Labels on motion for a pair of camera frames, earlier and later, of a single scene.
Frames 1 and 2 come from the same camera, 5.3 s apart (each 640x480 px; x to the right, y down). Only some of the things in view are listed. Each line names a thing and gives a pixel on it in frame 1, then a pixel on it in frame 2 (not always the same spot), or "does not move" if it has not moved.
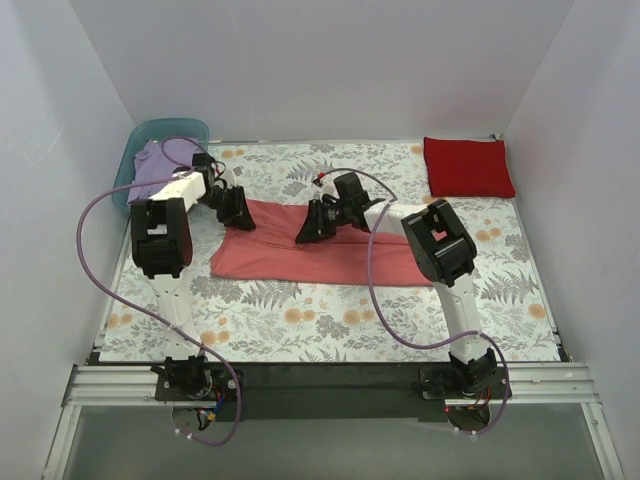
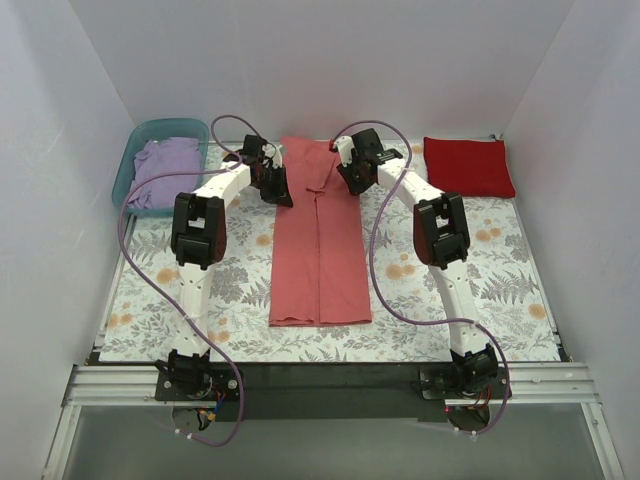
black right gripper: [319, 215] -> [354, 173]
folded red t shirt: [467, 168] does not move
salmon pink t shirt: [271, 252] -> [318, 269]
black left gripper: [230, 201] -> [273, 181]
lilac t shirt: [159, 159] does not move
